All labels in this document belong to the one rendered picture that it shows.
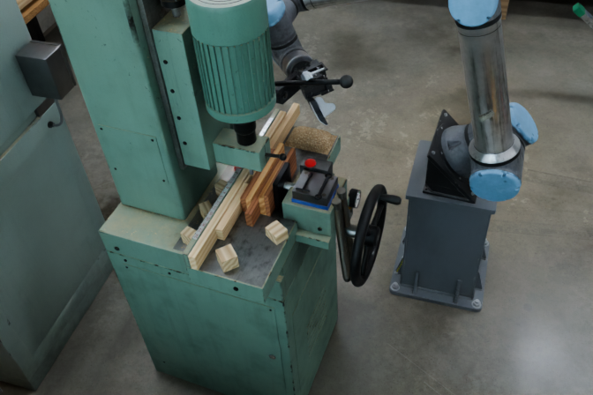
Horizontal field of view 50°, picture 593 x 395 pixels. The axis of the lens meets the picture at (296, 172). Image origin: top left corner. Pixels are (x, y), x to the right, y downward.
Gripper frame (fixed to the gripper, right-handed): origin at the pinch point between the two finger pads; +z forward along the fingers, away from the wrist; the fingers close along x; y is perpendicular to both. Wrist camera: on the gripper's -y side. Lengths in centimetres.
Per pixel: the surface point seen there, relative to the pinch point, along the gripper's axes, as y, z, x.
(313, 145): -2.8, -11.6, 19.7
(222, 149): -27.5, -2.6, 2.9
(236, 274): -36.8, 24.0, 21.2
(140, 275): -66, -11, 37
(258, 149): -19.1, 2.8, 3.8
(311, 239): -15.6, 16.9, 27.4
